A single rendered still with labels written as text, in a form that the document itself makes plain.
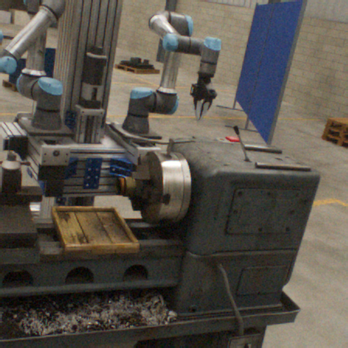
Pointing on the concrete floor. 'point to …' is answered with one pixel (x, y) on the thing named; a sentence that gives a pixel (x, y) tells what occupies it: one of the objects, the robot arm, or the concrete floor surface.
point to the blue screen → (268, 64)
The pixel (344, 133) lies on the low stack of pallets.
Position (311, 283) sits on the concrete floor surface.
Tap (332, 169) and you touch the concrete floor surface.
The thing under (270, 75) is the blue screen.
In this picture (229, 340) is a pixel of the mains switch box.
